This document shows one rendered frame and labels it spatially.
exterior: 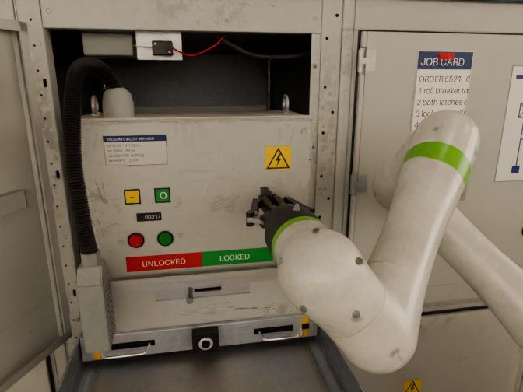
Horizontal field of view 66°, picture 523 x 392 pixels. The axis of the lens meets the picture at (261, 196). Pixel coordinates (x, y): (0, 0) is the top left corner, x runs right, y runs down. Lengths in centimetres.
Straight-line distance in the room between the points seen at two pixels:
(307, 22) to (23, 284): 87
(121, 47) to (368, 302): 78
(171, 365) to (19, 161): 56
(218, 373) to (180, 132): 53
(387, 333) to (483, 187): 78
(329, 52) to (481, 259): 57
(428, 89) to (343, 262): 70
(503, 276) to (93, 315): 82
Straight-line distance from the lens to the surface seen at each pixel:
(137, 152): 85
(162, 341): 100
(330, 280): 48
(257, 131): 85
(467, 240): 96
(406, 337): 57
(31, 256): 107
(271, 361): 100
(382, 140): 107
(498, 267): 97
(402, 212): 68
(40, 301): 111
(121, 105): 87
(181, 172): 85
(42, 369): 123
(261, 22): 99
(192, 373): 98
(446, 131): 81
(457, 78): 115
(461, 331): 143
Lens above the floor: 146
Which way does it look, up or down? 16 degrees down
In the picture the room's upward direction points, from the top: straight up
